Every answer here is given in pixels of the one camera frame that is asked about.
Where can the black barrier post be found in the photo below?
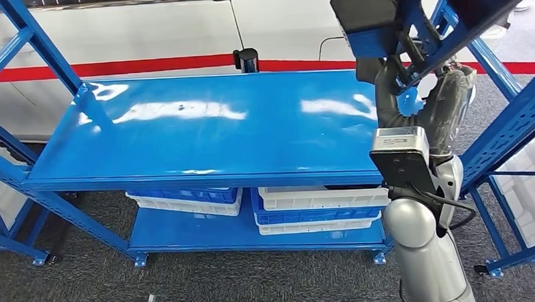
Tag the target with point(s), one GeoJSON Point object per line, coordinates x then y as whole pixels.
{"type": "Point", "coordinates": [246, 60]}

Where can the black part in bin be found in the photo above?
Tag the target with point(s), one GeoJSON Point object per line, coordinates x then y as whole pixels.
{"type": "Point", "coordinates": [350, 186]}

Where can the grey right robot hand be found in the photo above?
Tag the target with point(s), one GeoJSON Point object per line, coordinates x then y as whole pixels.
{"type": "Point", "coordinates": [374, 75]}

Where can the red barrier belt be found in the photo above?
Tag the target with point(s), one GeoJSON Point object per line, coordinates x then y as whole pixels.
{"type": "Point", "coordinates": [110, 69]}
{"type": "Point", "coordinates": [313, 64]}

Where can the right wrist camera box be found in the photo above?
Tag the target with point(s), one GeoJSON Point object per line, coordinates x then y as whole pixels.
{"type": "Point", "coordinates": [401, 162]}

